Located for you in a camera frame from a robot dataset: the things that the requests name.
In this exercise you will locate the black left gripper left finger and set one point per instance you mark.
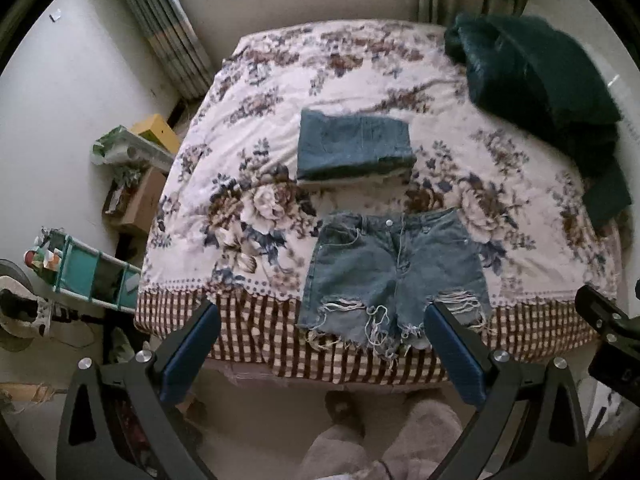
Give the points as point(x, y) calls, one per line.
point(121, 421)

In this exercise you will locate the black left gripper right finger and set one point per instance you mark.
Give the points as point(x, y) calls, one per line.
point(550, 442)

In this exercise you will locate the distressed blue denim shorts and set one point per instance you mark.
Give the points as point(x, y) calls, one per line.
point(371, 278)

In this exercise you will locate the crumpled brown paper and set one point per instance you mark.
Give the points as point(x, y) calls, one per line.
point(17, 396)

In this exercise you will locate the round white fan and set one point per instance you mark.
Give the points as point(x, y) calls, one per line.
point(25, 316)

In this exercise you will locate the teal metal rack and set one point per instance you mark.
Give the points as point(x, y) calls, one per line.
point(75, 269)

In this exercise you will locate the floral bed cover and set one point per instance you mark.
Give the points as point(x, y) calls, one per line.
point(237, 225)

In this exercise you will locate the brown cardboard box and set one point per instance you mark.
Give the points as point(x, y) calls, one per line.
point(132, 210)

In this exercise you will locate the green white plastic bag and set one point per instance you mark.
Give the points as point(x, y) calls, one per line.
point(120, 147)

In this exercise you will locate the yellow box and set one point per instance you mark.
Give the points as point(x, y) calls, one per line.
point(155, 129)

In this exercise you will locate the folded blue denim pants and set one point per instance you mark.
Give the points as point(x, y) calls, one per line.
point(351, 146)

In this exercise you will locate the left striped curtain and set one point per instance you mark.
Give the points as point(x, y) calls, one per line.
point(173, 40)

